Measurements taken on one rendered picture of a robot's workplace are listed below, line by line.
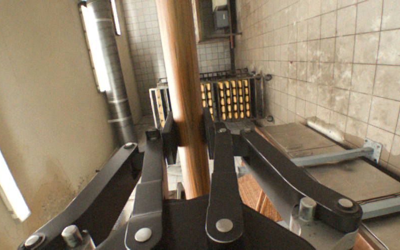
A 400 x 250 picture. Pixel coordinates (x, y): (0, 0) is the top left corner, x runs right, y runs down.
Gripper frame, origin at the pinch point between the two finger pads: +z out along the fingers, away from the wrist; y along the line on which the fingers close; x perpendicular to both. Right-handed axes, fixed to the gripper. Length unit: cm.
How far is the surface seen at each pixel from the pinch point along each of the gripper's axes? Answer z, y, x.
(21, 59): 153, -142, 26
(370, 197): 52, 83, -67
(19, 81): 144, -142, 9
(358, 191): 59, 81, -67
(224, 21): 435, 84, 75
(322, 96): 149, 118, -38
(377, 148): 85, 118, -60
